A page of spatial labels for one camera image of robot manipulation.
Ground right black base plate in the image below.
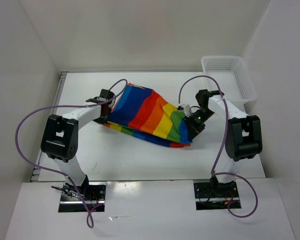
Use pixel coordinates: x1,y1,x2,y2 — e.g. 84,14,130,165
193,179,242,211

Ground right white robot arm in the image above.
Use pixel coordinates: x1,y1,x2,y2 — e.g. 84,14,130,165
184,89,263,197

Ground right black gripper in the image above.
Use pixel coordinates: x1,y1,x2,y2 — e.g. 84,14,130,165
183,108,215,141

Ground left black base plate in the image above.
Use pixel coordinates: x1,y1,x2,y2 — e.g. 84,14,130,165
57,181,107,213

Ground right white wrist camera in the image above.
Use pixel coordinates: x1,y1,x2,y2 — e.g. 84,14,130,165
177,104,193,117

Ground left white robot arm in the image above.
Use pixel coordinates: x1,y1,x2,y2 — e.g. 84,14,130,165
40,89,115,200

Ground rainbow striped shorts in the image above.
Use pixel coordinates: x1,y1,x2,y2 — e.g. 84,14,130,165
104,83,192,148

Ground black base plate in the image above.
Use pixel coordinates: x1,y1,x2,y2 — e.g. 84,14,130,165
193,179,242,211
57,181,107,213

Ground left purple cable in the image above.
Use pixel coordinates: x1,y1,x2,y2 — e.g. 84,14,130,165
16,78,129,229

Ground white plastic basket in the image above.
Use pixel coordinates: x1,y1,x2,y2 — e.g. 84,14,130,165
201,55,257,105

